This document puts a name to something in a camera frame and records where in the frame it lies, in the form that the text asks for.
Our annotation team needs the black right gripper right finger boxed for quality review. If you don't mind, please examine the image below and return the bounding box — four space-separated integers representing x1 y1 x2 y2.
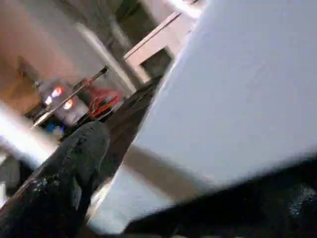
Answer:
124 158 317 238

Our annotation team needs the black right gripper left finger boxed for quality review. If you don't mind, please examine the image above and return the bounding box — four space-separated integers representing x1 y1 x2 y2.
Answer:
0 121 110 238

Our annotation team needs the white plastic table leg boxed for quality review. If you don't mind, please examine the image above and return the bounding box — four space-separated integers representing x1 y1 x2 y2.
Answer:
0 102 61 167

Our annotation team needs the white plastic table top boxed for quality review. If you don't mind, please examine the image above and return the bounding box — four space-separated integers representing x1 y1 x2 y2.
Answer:
89 0 317 235

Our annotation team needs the grey device with lights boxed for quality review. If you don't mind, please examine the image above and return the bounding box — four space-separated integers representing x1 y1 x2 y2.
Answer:
36 79 78 127

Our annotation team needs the white cabinet with glass doors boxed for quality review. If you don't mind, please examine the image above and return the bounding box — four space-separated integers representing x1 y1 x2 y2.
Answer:
123 0 206 83

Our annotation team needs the red wire coil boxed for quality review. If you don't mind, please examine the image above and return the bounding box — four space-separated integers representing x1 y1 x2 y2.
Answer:
88 88 122 119

